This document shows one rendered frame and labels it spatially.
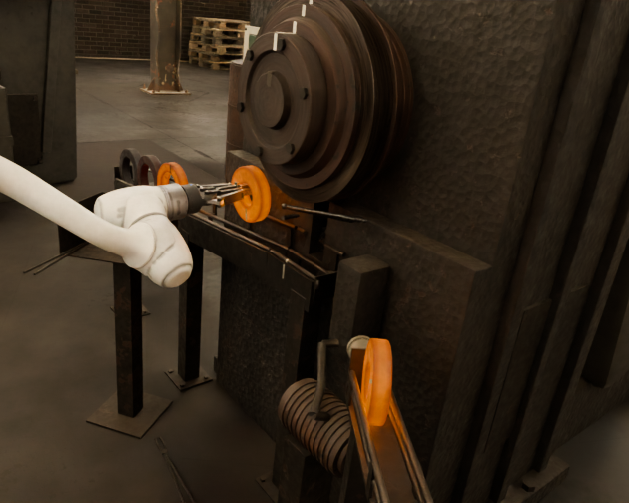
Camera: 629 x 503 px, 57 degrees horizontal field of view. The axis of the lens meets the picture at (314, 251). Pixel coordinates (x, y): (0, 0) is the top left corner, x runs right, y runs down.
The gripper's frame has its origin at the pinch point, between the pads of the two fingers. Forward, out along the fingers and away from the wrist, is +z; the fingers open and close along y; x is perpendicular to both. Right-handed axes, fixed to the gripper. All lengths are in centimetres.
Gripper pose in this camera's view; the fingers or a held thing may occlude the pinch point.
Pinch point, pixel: (250, 188)
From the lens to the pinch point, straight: 157.8
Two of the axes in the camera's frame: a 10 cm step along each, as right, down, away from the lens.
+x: 0.7, -9.1, -4.2
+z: 7.8, -2.1, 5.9
